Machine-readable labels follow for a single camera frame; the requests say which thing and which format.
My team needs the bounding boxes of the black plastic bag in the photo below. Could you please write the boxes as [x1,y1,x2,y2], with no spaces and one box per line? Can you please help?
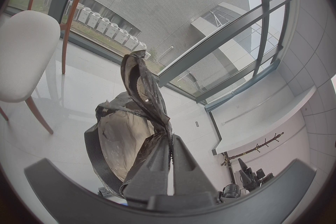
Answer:
[94,50,174,196]

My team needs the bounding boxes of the white wooden chair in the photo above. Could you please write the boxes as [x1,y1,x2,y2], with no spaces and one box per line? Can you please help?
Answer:
[0,0,118,135]

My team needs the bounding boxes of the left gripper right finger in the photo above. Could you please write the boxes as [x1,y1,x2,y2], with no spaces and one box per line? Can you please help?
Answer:
[172,136,219,204]

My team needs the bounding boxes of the wooden coat rack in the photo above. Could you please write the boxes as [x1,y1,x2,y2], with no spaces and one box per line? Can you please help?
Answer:
[220,132,285,167]

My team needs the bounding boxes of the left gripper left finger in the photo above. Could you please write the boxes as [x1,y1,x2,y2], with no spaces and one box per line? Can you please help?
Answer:
[123,136,172,204]

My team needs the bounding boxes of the window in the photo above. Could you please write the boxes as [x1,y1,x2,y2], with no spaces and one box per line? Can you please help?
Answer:
[0,0,294,113]

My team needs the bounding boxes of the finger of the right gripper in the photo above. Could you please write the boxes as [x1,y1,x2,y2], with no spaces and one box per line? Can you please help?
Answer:
[84,124,125,196]

